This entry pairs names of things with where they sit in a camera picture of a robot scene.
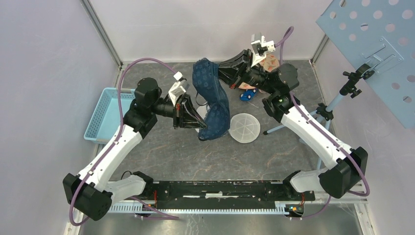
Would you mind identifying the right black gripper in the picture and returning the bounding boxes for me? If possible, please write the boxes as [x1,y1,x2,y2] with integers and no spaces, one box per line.
[207,49,277,95]

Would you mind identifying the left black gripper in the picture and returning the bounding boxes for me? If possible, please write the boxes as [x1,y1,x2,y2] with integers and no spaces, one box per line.
[150,93,208,129]

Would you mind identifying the dark blue lace bra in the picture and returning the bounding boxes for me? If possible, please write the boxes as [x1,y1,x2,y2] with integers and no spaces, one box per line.
[192,58,231,141]

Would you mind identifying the floral peach laundry bag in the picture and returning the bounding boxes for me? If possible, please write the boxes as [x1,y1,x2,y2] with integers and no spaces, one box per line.
[238,53,280,90]

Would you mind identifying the white mesh laundry bag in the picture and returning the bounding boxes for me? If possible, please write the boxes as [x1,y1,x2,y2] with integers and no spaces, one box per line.
[196,104,260,143]

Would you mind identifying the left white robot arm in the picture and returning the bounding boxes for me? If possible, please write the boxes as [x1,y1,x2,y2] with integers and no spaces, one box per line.
[63,77,207,226]

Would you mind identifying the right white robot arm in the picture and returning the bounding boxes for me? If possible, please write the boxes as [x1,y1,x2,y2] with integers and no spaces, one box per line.
[218,49,370,200]

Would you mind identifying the blue toy car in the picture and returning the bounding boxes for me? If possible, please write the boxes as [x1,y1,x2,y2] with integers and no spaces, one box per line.
[240,89,257,101]

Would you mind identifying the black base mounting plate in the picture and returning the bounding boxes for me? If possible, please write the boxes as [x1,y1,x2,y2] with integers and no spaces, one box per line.
[137,180,316,202]

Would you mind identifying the light blue plastic basket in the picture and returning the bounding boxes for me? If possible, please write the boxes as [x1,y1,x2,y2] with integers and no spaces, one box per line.
[84,88,120,144]

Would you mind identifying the light blue tripod stand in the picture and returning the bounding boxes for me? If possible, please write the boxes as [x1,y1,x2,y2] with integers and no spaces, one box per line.
[263,64,371,169]

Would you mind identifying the blue perforated panel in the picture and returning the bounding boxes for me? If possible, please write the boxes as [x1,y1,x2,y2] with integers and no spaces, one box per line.
[317,0,415,129]

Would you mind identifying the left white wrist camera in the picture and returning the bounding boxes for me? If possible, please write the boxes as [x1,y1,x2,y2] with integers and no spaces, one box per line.
[168,71,190,105]

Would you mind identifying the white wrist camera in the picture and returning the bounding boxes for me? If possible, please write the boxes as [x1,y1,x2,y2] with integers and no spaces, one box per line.
[168,71,190,105]
[251,33,276,68]

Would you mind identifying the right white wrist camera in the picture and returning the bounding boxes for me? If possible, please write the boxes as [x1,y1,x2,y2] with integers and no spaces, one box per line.
[251,33,276,68]

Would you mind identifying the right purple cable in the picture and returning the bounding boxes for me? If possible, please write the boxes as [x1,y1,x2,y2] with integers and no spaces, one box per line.
[275,25,371,220]

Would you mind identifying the purple cable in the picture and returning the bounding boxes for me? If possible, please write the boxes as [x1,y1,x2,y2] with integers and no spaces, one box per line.
[275,25,371,220]
[69,57,180,227]

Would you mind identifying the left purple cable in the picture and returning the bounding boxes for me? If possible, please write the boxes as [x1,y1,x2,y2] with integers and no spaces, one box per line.
[69,57,180,227]

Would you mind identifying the light blue slotted cable duct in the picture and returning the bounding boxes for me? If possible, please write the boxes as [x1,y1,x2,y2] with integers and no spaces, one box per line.
[108,201,289,215]

